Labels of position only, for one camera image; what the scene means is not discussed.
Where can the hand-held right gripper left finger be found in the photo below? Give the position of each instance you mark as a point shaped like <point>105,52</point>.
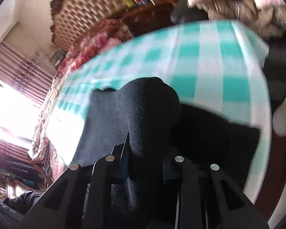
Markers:
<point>119,163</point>

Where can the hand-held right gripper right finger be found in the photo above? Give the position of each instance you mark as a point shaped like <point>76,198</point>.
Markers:
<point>168,171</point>

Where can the black pants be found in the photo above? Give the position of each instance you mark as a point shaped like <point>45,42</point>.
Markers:
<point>145,105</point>

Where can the cluttered wooden shelf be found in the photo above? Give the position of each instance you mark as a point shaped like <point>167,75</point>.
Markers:
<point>16,171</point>

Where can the teal checked tablecloth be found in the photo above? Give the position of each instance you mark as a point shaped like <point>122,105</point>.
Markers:
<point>205,64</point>

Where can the bright window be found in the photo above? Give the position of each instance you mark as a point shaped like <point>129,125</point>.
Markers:
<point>12,112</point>

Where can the floral bedding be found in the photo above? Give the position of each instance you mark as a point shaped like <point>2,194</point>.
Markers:
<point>85,47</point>

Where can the white plastic container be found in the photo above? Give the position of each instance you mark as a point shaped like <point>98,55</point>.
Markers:
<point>283,116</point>

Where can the striped pink curtain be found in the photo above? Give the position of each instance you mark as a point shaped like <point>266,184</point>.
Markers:
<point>19,69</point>

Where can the dark wooden nightstand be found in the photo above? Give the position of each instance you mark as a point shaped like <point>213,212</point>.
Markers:
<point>147,16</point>

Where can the dark cloth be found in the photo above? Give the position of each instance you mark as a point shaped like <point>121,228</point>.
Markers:
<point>278,66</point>

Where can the brown tufted headboard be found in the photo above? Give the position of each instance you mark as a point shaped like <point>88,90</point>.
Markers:
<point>85,9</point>

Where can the brown fuzzy blanket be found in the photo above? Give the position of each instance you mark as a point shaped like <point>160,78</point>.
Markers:
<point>250,12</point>

